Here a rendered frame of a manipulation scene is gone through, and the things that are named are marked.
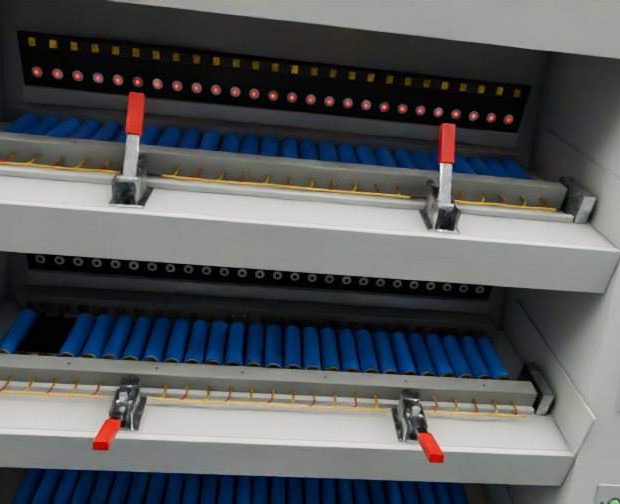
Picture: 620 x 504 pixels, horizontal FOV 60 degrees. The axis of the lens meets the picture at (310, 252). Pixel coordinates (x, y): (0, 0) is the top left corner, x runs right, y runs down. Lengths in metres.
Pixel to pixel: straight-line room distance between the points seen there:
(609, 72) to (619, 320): 0.23
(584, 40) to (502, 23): 0.07
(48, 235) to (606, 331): 0.49
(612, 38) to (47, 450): 0.59
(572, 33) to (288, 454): 0.43
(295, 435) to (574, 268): 0.29
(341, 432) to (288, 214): 0.21
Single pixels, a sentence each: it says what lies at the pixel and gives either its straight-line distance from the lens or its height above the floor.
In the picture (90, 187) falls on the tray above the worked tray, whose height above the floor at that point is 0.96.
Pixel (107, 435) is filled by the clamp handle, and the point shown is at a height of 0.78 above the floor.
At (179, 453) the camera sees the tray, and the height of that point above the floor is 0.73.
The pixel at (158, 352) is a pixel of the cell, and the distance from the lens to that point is 0.57.
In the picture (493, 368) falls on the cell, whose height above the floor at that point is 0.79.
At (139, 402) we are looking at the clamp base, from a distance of 0.54.
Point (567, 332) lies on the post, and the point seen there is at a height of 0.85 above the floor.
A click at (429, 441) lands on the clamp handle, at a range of 0.49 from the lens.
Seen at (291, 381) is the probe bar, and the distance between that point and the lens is 0.53.
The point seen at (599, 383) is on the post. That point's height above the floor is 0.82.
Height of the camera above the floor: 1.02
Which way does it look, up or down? 13 degrees down
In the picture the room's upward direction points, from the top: 5 degrees clockwise
